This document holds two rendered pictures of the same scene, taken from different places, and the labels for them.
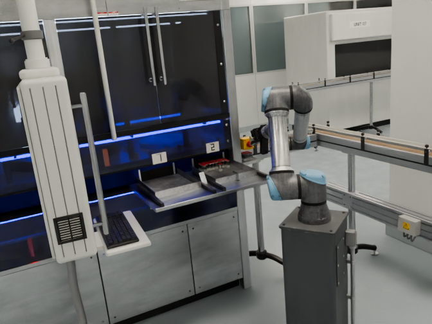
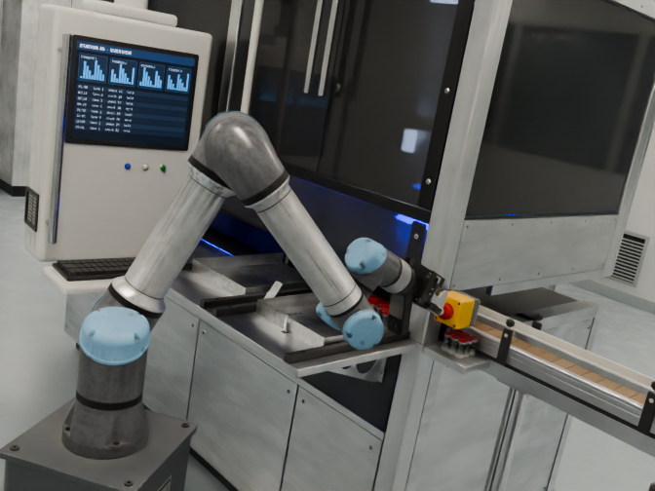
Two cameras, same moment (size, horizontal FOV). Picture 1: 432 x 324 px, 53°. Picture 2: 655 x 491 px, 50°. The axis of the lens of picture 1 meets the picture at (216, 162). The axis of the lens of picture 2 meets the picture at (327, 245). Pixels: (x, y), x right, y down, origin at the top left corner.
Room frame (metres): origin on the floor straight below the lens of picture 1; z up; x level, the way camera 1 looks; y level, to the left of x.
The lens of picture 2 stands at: (1.79, -1.63, 1.50)
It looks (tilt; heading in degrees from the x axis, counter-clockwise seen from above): 14 degrees down; 70
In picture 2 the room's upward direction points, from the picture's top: 10 degrees clockwise
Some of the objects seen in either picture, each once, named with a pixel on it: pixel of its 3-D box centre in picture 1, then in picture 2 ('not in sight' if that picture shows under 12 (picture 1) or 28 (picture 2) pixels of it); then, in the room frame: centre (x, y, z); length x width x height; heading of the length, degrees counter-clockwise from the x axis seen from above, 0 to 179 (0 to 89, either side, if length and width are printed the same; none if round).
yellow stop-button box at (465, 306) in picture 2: (246, 143); (455, 309); (2.65, -0.20, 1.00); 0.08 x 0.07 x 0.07; 25
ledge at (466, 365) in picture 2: (246, 160); (460, 356); (2.70, -0.20, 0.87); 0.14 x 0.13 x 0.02; 25
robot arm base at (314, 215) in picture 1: (314, 208); (107, 412); (1.85, -0.43, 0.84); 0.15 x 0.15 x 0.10
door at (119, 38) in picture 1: (112, 75); (282, 60); (2.31, 0.50, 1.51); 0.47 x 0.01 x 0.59; 115
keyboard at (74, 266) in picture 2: (115, 227); (125, 267); (1.91, 0.51, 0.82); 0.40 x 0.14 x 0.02; 21
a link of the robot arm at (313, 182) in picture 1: (311, 184); (114, 351); (1.86, -0.42, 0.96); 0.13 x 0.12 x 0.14; 85
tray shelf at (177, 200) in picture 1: (200, 182); (282, 305); (2.31, 0.10, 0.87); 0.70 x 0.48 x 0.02; 115
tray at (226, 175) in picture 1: (223, 170); (338, 316); (2.42, -0.04, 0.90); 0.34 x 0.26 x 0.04; 25
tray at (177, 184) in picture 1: (167, 182); (265, 274); (2.30, 0.28, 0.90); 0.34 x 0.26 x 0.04; 25
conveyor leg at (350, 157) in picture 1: (351, 203); not in sight; (2.80, -0.92, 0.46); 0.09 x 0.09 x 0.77; 25
